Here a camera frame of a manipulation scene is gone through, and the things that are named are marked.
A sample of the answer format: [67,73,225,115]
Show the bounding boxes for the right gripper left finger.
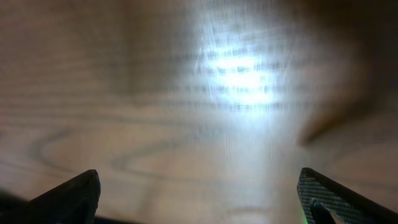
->
[1,169,101,224]

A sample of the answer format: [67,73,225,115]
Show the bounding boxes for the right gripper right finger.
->
[297,167,397,224]

